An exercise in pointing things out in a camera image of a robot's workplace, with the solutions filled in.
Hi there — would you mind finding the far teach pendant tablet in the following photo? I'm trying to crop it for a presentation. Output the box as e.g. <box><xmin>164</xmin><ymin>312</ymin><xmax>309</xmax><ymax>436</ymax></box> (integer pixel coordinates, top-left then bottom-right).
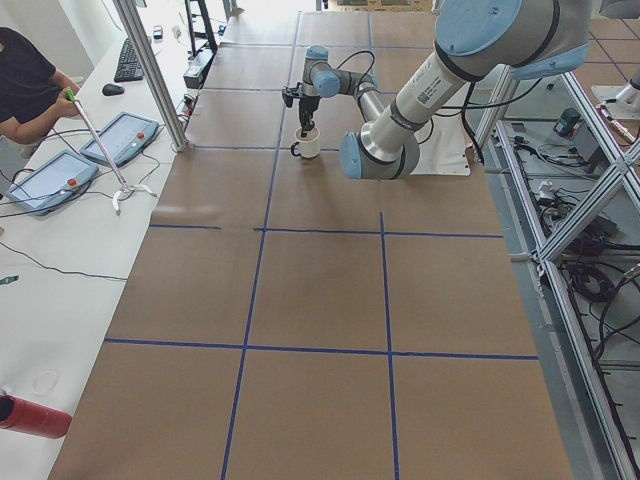
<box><xmin>98</xmin><ymin>112</ymin><xmax>160</xmax><ymax>167</ymax></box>

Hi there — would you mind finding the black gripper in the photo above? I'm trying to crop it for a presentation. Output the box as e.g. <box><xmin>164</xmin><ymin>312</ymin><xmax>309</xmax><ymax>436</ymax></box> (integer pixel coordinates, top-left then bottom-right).
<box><xmin>299</xmin><ymin>96</ymin><xmax>319</xmax><ymax>137</ymax></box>

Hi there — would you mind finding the white smiley mug black handle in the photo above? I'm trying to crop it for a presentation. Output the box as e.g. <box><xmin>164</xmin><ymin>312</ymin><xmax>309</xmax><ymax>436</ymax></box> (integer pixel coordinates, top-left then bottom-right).
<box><xmin>290</xmin><ymin>127</ymin><xmax>320</xmax><ymax>159</ymax></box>

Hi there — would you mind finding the white side table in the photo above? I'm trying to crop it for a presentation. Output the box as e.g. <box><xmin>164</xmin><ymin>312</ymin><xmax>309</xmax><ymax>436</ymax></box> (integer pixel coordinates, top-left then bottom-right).
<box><xmin>0</xmin><ymin>0</ymin><xmax>221</xmax><ymax>431</ymax></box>

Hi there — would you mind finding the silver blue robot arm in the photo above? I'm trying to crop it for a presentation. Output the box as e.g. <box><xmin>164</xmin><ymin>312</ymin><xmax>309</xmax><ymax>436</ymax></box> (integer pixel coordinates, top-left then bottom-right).
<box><xmin>282</xmin><ymin>0</ymin><xmax>591</xmax><ymax>180</ymax></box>

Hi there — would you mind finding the black cable bundle floor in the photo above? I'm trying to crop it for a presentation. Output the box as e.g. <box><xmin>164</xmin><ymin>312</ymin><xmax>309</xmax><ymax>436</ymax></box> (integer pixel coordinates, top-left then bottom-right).
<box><xmin>561</xmin><ymin>261</ymin><xmax>639</xmax><ymax>362</ymax></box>

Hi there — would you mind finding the black keyboard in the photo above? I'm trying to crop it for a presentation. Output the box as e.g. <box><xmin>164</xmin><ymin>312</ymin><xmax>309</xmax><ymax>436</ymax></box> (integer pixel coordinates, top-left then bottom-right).
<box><xmin>114</xmin><ymin>38</ymin><xmax>144</xmax><ymax>83</ymax></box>

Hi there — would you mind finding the person in black shirt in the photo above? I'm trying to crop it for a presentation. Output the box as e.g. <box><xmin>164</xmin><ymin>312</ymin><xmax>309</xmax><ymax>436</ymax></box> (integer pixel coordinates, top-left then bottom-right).
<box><xmin>0</xmin><ymin>27</ymin><xmax>81</xmax><ymax>146</ymax></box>

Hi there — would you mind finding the red bottle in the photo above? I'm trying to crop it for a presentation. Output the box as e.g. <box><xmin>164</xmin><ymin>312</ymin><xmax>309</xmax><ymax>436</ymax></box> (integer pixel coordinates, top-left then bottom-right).
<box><xmin>1</xmin><ymin>390</ymin><xmax>72</xmax><ymax>439</ymax></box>

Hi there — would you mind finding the near teach pendant tablet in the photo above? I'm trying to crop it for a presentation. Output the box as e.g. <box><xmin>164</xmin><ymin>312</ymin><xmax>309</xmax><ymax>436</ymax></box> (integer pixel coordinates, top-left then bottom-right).
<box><xmin>5</xmin><ymin>150</ymin><xmax>98</xmax><ymax>215</ymax></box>

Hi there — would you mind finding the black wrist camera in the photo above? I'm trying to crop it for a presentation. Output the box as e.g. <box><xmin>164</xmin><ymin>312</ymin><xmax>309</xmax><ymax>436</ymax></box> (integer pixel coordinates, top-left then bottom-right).
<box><xmin>281</xmin><ymin>84</ymin><xmax>304</xmax><ymax>108</ymax></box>

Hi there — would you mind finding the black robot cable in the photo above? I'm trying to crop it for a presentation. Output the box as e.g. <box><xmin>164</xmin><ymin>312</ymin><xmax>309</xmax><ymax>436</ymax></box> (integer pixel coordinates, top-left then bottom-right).
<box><xmin>329</xmin><ymin>49</ymin><xmax>501</xmax><ymax>146</ymax></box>

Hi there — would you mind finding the aluminium frame post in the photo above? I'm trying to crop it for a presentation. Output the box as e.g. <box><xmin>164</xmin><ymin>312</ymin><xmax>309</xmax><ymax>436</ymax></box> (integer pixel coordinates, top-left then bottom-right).
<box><xmin>113</xmin><ymin>0</ymin><xmax>188</xmax><ymax>152</ymax></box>

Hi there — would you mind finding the black power strip box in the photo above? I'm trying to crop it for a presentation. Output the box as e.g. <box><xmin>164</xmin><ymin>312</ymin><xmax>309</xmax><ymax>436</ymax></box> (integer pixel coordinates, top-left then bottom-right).
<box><xmin>183</xmin><ymin>48</ymin><xmax>216</xmax><ymax>89</ymax></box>

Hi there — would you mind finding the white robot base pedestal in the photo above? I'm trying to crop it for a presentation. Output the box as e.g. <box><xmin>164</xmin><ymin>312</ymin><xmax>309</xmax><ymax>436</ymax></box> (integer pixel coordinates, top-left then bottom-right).
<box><xmin>412</xmin><ymin>116</ymin><xmax>471</xmax><ymax>176</ymax></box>

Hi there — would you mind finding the black computer mouse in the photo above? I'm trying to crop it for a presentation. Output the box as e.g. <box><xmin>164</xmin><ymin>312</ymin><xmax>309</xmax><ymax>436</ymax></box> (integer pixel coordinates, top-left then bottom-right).
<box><xmin>102</xmin><ymin>83</ymin><xmax>125</xmax><ymax>97</ymax></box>

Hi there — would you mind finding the green handled grabber stick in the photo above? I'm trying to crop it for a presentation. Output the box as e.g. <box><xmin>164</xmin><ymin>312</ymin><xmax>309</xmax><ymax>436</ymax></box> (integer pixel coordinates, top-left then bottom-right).
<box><xmin>63</xmin><ymin>87</ymin><xmax>158</xmax><ymax>216</ymax></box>

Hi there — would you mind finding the teach pendant tablet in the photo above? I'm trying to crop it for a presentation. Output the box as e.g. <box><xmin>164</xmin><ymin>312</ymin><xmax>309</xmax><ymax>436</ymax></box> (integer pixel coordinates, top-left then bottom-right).
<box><xmin>98</xmin><ymin>112</ymin><xmax>160</xmax><ymax>167</ymax></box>
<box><xmin>5</xmin><ymin>150</ymin><xmax>98</xmax><ymax>215</ymax></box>

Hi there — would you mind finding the aluminium frame rail structure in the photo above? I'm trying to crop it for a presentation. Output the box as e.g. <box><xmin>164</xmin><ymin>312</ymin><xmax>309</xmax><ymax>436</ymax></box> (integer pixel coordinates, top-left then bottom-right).
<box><xmin>474</xmin><ymin>63</ymin><xmax>639</xmax><ymax>479</ymax></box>

